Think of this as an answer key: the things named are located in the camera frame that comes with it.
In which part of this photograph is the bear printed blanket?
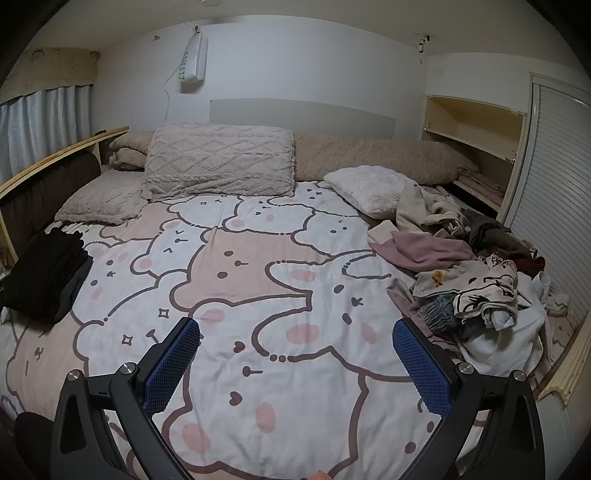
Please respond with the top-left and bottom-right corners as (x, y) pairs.
(0, 182), (578, 480)

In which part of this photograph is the white louvred door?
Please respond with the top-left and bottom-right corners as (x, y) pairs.
(503, 71), (591, 324)

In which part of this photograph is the dark grey garment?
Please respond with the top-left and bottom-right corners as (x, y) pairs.
(468, 210), (532, 259)

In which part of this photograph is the beige garment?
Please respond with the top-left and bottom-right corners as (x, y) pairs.
(397, 182), (467, 232)

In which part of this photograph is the pink folded cloth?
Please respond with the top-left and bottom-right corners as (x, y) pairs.
(455, 166), (506, 204)

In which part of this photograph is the cream bed frame edge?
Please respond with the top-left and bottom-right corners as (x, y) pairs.
(536, 318), (591, 407)

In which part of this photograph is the small textured cream pillow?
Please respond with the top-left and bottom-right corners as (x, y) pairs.
(54, 170), (149, 226)

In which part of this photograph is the beige curtain valance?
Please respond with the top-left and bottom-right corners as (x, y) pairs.
(0, 47), (101, 104)

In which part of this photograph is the large textured cream pillow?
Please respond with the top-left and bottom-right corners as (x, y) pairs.
(141, 122), (296, 200)

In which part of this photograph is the dark red garment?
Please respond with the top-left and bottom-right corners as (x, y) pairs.
(517, 256), (546, 278)

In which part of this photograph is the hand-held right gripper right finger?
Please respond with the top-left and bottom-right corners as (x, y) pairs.
(392, 318), (546, 480)

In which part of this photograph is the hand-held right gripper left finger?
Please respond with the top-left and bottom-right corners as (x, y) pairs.
(50, 316), (202, 480)

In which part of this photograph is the black folded clothes stack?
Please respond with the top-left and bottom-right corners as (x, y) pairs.
(2, 229), (93, 324)

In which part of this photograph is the white wall-mounted device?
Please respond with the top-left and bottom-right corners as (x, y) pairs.
(179, 33), (209, 93)

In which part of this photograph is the white fluffy pillow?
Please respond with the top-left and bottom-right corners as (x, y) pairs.
(323, 165), (419, 220)

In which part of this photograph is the cream open shelf cupboard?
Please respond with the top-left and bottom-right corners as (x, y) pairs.
(420, 93), (527, 222)

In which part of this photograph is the blue-grey garment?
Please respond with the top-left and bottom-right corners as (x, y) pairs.
(418, 291), (467, 333)

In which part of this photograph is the long beige bolster pillow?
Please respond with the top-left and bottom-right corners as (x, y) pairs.
(293, 131), (476, 185)

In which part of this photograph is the white garment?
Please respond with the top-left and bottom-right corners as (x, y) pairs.
(462, 272), (555, 374)

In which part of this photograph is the wooden bed side rail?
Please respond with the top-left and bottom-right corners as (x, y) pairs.
(0, 127), (130, 273)

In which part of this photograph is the brown bed side cushion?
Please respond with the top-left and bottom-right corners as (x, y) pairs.
(0, 151), (102, 268)

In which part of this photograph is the cream printed garment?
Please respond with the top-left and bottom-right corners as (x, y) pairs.
(411, 256), (520, 330)

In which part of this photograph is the mauve garment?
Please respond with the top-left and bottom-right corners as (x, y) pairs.
(369, 228), (476, 273)

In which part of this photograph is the white device cable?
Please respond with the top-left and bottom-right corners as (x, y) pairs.
(163, 65), (185, 123)

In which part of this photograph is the pale blue curtain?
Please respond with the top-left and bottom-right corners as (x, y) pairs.
(0, 85), (93, 185)

